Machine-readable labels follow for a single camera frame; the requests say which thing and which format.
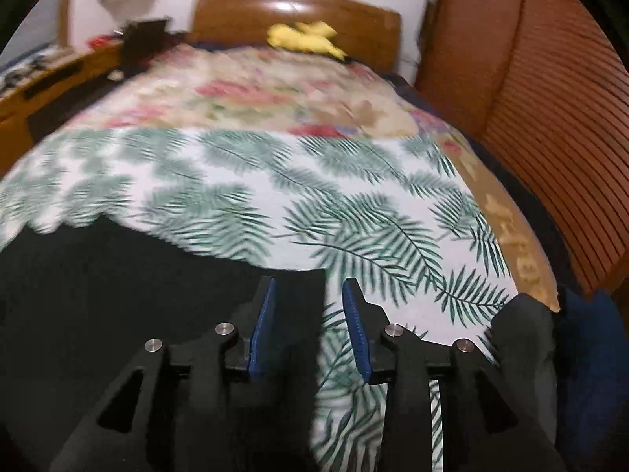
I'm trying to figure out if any black button shirt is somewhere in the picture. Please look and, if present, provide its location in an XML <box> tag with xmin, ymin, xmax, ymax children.
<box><xmin>0</xmin><ymin>216</ymin><xmax>329</xmax><ymax>472</ymax></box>

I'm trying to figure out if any wooden desk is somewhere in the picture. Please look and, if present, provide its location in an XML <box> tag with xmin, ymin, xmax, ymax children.
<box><xmin>0</xmin><ymin>39</ymin><xmax>126</xmax><ymax>163</ymax></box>

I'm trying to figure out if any dark grey cloth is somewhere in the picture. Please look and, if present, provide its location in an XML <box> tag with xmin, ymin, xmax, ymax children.
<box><xmin>489</xmin><ymin>293</ymin><xmax>563</xmax><ymax>433</ymax></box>

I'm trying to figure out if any navy bedding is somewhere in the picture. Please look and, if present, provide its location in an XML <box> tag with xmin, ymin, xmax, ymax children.
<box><xmin>381</xmin><ymin>73</ymin><xmax>473</xmax><ymax>143</ymax></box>

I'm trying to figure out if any yellow plush toy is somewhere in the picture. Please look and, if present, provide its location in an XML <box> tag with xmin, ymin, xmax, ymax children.
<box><xmin>266</xmin><ymin>20</ymin><xmax>349</xmax><ymax>60</ymax></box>

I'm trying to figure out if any dark blue cloth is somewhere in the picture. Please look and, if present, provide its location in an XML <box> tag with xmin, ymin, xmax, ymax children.
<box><xmin>555</xmin><ymin>286</ymin><xmax>629</xmax><ymax>463</ymax></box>

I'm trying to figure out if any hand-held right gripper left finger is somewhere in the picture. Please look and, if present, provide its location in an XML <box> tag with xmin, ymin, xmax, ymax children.
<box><xmin>49</xmin><ymin>275</ymin><xmax>318</xmax><ymax>472</ymax></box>

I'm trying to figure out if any dark wooden chair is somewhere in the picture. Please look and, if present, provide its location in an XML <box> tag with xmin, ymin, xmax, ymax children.
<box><xmin>119</xmin><ymin>18</ymin><xmax>172</xmax><ymax>64</ymax></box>

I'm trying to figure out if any floral blanket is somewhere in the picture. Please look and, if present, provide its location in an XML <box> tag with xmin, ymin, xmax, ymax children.
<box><xmin>66</xmin><ymin>42</ymin><xmax>558</xmax><ymax>310</ymax></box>

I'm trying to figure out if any wooden louvered wardrobe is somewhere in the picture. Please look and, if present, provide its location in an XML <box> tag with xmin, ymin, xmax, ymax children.
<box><xmin>415</xmin><ymin>0</ymin><xmax>629</xmax><ymax>296</ymax></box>

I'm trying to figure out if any wooden bed headboard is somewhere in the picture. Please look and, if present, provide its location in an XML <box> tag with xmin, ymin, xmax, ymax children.
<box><xmin>189</xmin><ymin>0</ymin><xmax>403</xmax><ymax>77</ymax></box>

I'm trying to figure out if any leaf print bed sheet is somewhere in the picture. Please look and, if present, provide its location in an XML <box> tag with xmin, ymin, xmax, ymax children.
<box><xmin>0</xmin><ymin>125</ymin><xmax>514</xmax><ymax>472</ymax></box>

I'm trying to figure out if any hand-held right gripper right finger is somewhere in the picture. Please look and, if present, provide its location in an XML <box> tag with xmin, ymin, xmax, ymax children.
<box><xmin>341</xmin><ymin>278</ymin><xmax>567</xmax><ymax>472</ymax></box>

